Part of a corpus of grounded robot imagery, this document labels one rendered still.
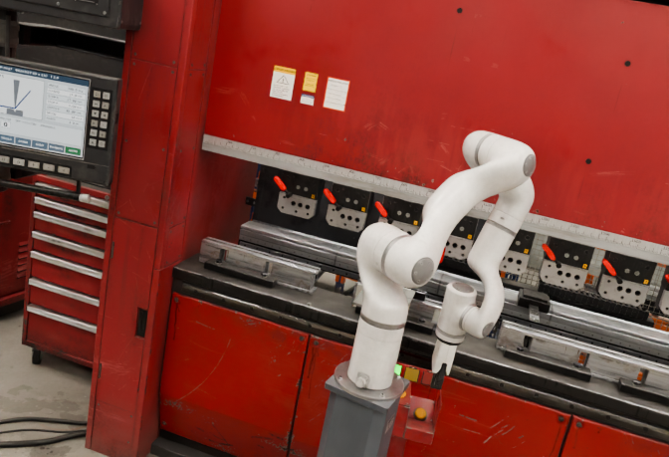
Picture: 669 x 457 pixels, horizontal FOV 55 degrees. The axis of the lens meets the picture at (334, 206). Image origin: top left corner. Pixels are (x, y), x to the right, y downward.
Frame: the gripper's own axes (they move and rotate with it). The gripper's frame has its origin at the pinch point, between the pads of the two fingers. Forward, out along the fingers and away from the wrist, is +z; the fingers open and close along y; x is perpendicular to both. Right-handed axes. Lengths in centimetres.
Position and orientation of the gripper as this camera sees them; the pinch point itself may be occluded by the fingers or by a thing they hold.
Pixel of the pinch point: (437, 381)
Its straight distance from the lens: 198.4
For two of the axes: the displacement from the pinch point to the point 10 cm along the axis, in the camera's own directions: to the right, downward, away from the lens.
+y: -1.5, 3.1, -9.4
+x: 9.7, 2.1, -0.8
